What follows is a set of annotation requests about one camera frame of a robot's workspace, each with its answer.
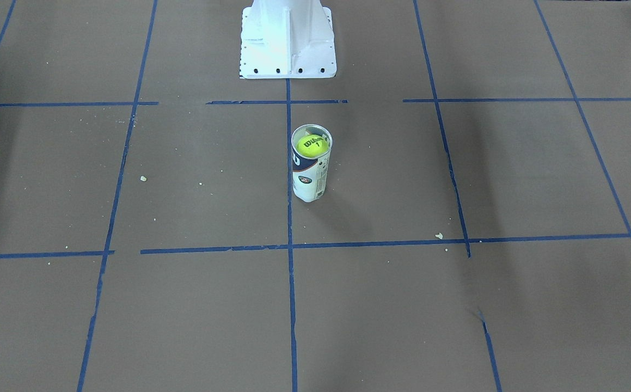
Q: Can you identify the yellow tennis ball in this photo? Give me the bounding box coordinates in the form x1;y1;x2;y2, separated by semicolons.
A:
296;134;330;159

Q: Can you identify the clear tennis ball can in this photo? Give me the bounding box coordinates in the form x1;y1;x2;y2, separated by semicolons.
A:
291;124;334;203

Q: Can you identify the brown paper table cover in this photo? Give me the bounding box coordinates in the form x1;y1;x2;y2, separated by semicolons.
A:
0;1;631;391

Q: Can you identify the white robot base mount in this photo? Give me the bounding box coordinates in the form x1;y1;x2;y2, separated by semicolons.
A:
239;1;338;79

